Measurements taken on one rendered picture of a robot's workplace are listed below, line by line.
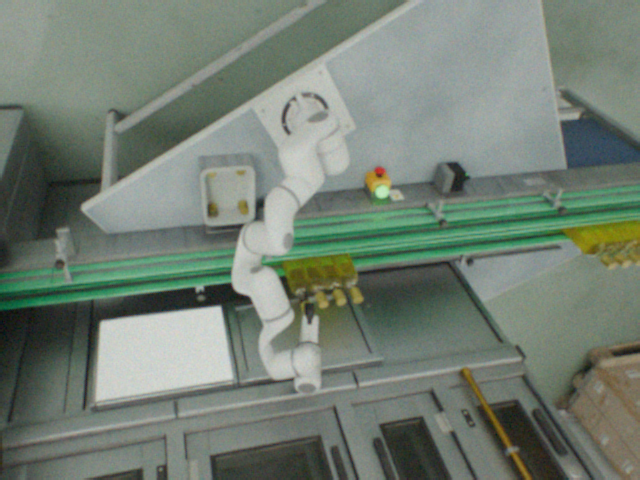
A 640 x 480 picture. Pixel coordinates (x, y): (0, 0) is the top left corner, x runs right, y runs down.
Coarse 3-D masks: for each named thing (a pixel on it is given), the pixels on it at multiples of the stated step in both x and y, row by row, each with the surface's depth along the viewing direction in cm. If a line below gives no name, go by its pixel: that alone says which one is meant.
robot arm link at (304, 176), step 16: (320, 112) 138; (304, 128) 135; (320, 128) 134; (336, 128) 136; (288, 144) 132; (304, 144) 131; (288, 160) 131; (304, 160) 131; (288, 176) 136; (304, 176) 134; (320, 176) 137; (304, 192) 135
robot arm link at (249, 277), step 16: (240, 240) 139; (240, 256) 139; (256, 256) 141; (240, 272) 136; (256, 272) 131; (272, 272) 132; (240, 288) 136; (256, 288) 130; (272, 288) 131; (256, 304) 133; (272, 304) 132; (288, 304) 136
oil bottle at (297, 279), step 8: (288, 264) 180; (296, 264) 181; (288, 272) 178; (296, 272) 178; (304, 272) 178; (288, 280) 179; (296, 280) 175; (304, 280) 175; (296, 288) 173; (304, 288) 174
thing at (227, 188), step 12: (216, 168) 167; (228, 168) 167; (240, 168) 168; (204, 180) 174; (216, 180) 177; (228, 180) 178; (240, 180) 179; (252, 180) 172; (204, 192) 171; (216, 192) 180; (228, 192) 181; (240, 192) 183; (252, 192) 175; (204, 204) 174; (216, 204) 184; (228, 204) 185; (252, 204) 178; (204, 216) 177; (228, 216) 183; (240, 216) 183; (252, 216) 181
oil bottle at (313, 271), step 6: (300, 258) 184; (306, 258) 183; (312, 258) 183; (306, 264) 181; (312, 264) 181; (318, 264) 181; (306, 270) 179; (312, 270) 179; (318, 270) 179; (312, 276) 176; (318, 276) 177; (312, 282) 175; (318, 282) 175; (324, 282) 176; (312, 288) 175
